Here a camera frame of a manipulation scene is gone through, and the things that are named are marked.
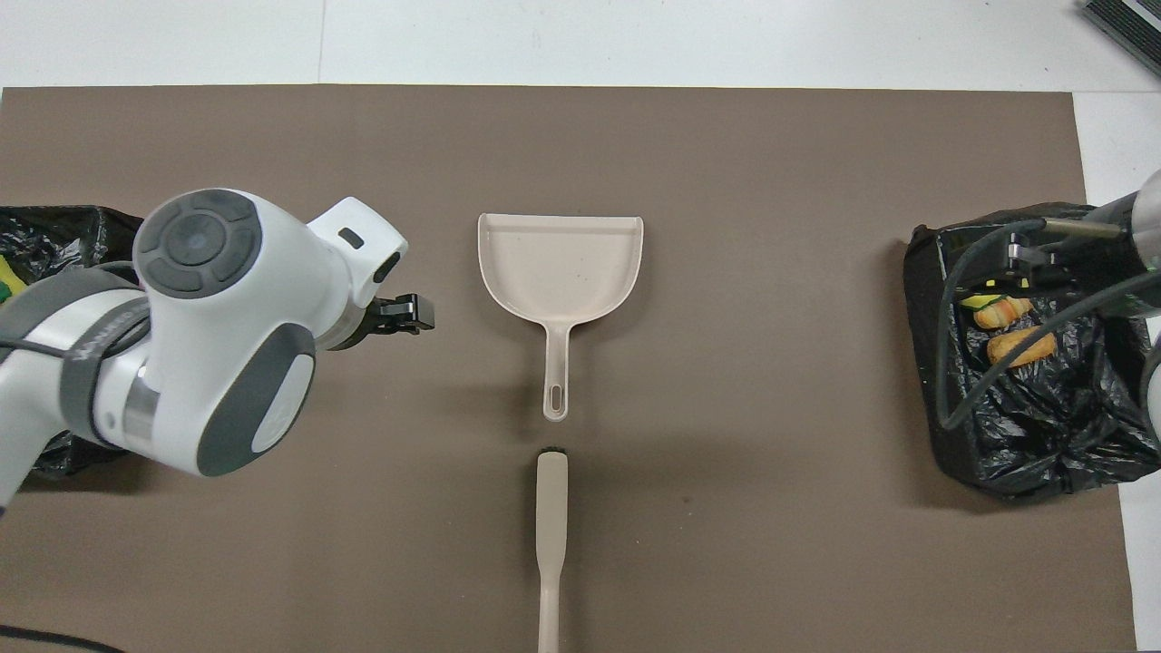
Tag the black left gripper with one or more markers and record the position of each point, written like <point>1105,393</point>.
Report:
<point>363,328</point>

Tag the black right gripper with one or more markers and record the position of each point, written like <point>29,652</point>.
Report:
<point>1102,272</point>

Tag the pale croissant toy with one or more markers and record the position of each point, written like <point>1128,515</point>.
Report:
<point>1002,313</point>

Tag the wedge yellow green sponge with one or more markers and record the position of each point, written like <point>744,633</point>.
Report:
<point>980,301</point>

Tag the brown bread roll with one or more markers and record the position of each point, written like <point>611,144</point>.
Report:
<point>1022,349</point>

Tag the beige plastic dustpan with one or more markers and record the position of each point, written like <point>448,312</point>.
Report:
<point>562,272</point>

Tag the beige brush black bristles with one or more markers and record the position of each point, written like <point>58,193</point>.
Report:
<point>551,526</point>

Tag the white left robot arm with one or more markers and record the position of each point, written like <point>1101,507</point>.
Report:
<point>209,345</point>

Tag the black bag-lined bin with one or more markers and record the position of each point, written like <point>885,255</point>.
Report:
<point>82,231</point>
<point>1043,453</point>

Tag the dark ribbed box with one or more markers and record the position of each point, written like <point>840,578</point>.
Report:
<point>1134,27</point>

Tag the brown table mat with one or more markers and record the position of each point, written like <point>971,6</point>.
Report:
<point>726,544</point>

